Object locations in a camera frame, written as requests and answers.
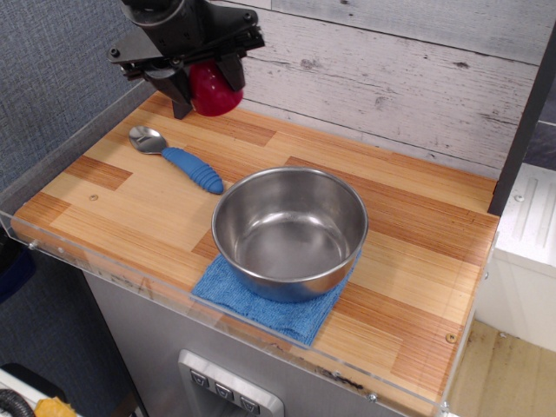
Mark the stainless steel pot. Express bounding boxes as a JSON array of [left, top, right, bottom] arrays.
[[212, 167, 368, 302]]

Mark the dark vertical post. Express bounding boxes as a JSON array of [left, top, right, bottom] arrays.
[[487, 25, 555, 216]]

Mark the white side cabinet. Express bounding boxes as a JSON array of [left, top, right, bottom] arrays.
[[475, 163, 555, 351]]

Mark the black corrugated hose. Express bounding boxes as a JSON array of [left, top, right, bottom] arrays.
[[0, 388, 36, 417]]

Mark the red toy pepper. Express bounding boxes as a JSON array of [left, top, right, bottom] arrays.
[[189, 61, 243, 116]]

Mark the blue folded cloth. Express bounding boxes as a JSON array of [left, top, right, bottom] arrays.
[[192, 255, 352, 345]]

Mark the clear acrylic table guard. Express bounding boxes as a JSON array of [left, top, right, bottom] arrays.
[[1, 83, 498, 416]]

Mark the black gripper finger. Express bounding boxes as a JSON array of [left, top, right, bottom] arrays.
[[144, 65, 193, 119], [216, 53, 246, 91]]

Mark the stainless steel cabinet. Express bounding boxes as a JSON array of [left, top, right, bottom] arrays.
[[82, 271, 418, 417]]

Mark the blue handled metal spoon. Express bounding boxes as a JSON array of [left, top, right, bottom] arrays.
[[129, 126, 224, 195]]

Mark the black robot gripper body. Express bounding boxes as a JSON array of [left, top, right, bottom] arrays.
[[108, 1, 265, 78]]

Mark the silver button control panel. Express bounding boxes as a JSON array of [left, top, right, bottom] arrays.
[[178, 349, 285, 416]]

